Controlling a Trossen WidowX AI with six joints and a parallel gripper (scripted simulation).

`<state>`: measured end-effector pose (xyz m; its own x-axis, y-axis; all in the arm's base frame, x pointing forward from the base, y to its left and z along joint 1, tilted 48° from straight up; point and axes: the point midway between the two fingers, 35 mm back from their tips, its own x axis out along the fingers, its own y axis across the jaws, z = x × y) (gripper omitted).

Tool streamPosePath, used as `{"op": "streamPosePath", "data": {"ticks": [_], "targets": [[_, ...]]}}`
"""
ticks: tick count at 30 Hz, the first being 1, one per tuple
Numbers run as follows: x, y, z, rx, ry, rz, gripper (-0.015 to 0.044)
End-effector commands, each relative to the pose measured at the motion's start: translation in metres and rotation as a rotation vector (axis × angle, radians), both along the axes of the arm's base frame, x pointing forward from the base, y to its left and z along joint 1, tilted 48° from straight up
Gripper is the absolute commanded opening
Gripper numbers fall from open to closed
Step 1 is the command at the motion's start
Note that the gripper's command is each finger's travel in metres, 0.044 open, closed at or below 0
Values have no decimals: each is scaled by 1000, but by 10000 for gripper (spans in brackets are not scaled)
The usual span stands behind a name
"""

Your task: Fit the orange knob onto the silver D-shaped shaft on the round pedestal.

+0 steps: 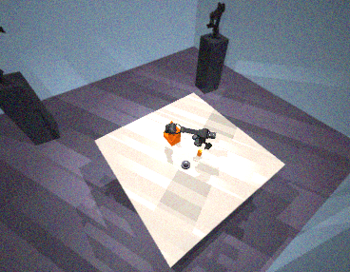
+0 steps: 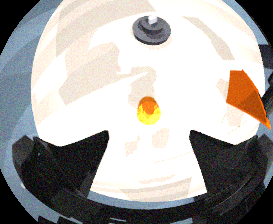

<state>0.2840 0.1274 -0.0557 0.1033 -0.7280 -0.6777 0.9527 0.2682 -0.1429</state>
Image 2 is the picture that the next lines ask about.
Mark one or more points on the orange knob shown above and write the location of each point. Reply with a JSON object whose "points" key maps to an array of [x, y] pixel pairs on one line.
{"points": [[149, 111]]}

